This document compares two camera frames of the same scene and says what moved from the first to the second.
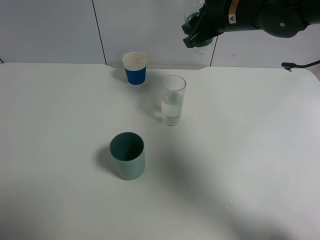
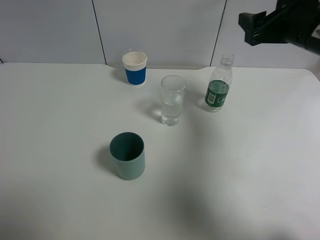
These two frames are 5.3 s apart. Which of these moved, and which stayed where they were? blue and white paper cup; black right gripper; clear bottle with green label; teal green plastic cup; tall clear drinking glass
Moved: clear bottle with green label; black right gripper
Stayed: tall clear drinking glass; blue and white paper cup; teal green plastic cup
